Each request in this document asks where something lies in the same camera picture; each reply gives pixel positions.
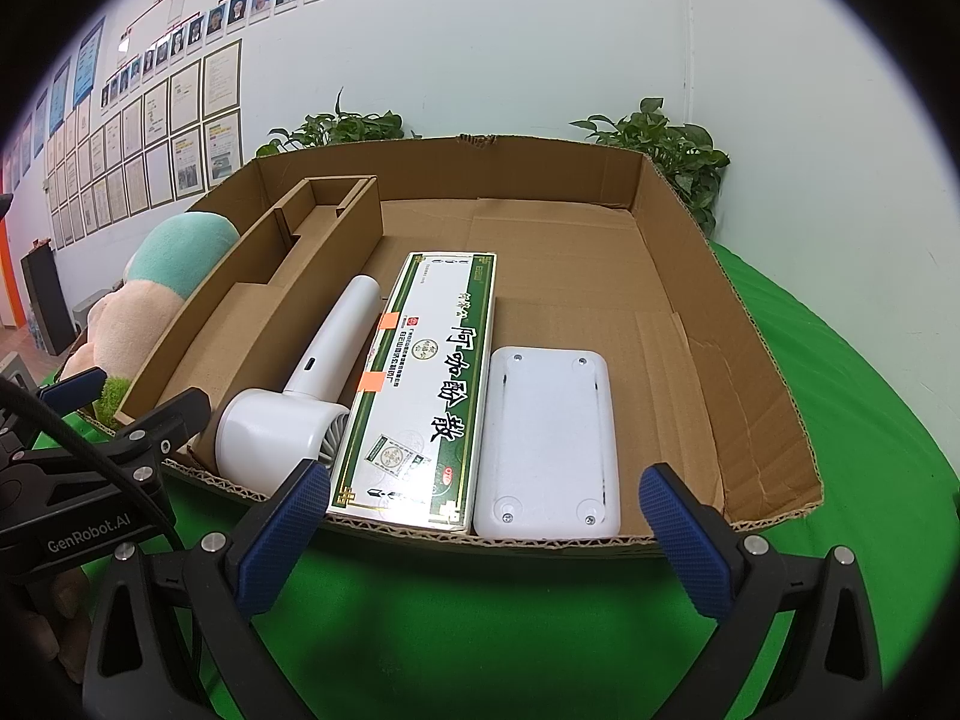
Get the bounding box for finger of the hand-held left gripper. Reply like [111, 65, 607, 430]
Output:
[34, 366, 106, 412]
[15, 388, 212, 500]

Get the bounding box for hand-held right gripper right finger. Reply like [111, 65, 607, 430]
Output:
[637, 463, 884, 720]

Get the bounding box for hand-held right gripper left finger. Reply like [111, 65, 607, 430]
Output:
[81, 457, 331, 720]

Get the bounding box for white hair dryer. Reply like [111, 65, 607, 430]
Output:
[214, 275, 383, 500]

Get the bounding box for white rectangular plastic device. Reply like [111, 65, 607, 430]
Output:
[472, 345, 623, 539]

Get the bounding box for green and white medicine box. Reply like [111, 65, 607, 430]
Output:
[326, 251, 500, 533]

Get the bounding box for brown cardboard box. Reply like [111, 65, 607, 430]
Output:
[79, 133, 826, 560]

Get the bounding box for person's left hand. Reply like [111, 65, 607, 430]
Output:
[15, 566, 85, 683]

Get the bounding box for black cabinet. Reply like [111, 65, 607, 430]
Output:
[21, 247, 76, 355]

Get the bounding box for pink and teal plush toy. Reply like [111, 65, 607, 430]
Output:
[58, 211, 241, 425]

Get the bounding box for green tablecloth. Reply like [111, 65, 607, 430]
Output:
[34, 240, 960, 720]

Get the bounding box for bushy green potted plant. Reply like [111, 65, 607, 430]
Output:
[255, 88, 421, 158]

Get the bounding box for small green potted plant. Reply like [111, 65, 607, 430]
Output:
[568, 97, 732, 239]

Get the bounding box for black cable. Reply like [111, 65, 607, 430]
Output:
[0, 373, 185, 552]

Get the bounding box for group of framed wall certificates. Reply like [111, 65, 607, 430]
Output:
[0, 37, 248, 256]

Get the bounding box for blue wall posters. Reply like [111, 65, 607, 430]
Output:
[49, 15, 106, 136]

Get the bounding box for white wall conduit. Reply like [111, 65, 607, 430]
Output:
[681, 0, 697, 125]

